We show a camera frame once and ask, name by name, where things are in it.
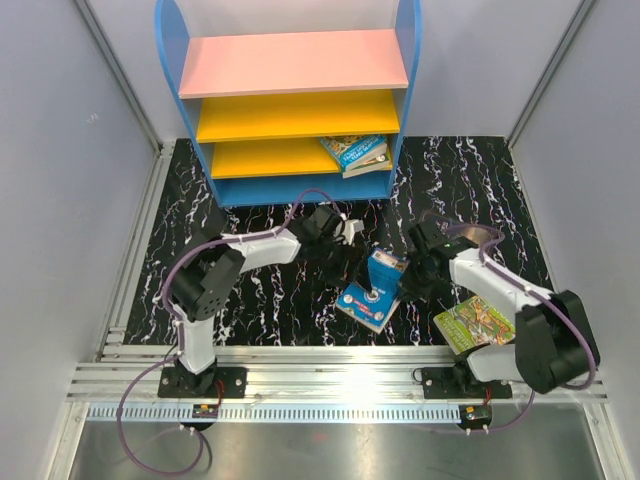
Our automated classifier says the left small circuit board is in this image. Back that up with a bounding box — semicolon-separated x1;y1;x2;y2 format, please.
192;404;219;419

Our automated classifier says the blue 26-storey treehouse book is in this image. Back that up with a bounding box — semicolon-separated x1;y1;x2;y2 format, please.
319;134;387;173

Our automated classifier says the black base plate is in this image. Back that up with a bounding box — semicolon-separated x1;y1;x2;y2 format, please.
157;366;248;399
420;364;513;400

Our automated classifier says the slotted white cable duct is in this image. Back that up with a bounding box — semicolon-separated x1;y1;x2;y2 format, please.
87;402;461;424

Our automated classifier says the blue 130-storey treehouse book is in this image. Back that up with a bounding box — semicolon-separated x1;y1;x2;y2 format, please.
335;248;408;334

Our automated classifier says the colourful wooden bookshelf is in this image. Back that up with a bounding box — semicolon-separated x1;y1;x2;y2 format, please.
154;1;423;207

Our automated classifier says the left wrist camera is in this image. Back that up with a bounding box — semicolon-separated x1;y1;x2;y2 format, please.
336;220;364;245

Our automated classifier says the right small circuit board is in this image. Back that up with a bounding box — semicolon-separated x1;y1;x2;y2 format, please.
461;404;493;425

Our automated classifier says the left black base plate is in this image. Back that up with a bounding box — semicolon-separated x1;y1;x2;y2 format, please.
157;366;248;399

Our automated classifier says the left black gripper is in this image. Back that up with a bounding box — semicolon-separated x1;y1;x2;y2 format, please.
312;237;371;292

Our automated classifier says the aluminium rail frame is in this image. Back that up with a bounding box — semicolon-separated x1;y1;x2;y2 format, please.
49;140;639;479

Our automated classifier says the black marble pattern mat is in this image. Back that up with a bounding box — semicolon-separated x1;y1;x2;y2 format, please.
124;136;552;346

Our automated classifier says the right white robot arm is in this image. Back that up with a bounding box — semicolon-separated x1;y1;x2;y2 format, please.
398;221;600;397

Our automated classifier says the small circuit board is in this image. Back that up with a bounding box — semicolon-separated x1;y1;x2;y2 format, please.
192;404;219;419
461;404;493;425

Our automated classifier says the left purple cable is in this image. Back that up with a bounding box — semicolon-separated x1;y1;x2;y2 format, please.
115;187;351;474

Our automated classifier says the green coin book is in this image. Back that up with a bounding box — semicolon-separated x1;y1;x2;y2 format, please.
342;154;392;178

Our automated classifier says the dark tale of two cities book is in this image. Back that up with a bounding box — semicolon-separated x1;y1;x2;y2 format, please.
420;212;502;247

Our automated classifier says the green 65-storey treehouse book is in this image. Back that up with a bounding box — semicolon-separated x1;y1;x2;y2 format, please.
433;296;516;355

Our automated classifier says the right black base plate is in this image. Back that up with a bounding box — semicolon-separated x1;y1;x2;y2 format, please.
420;364;513;400

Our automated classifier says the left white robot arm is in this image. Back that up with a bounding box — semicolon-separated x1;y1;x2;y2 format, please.
158;205;371;398

